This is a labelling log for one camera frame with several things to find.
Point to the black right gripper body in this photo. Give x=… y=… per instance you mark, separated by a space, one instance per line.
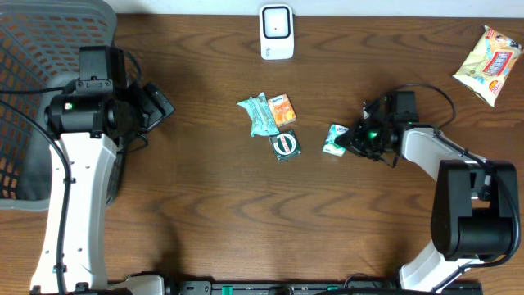
x=369 y=138

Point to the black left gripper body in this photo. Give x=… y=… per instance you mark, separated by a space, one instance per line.
x=157 y=106

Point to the green white tissue pack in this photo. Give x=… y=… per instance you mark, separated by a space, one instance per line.
x=329 y=145

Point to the dark green Zam-Buk box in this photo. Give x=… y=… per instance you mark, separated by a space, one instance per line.
x=285 y=145

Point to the orange tissue pack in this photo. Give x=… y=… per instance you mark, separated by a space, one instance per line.
x=282 y=110

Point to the light teal wipes pack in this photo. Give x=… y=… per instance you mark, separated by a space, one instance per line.
x=262 y=121

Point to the yellow antibacterial wipes bag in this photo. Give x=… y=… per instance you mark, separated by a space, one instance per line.
x=487 y=66

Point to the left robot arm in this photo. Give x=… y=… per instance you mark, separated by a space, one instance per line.
x=88 y=125

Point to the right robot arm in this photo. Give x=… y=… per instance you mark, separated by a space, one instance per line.
x=475 y=220

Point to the white barcode scanner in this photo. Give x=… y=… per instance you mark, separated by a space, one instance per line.
x=276 y=32

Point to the dark grey plastic basket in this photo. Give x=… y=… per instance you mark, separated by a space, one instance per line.
x=40 y=43

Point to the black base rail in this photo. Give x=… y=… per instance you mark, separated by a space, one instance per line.
x=355 y=287

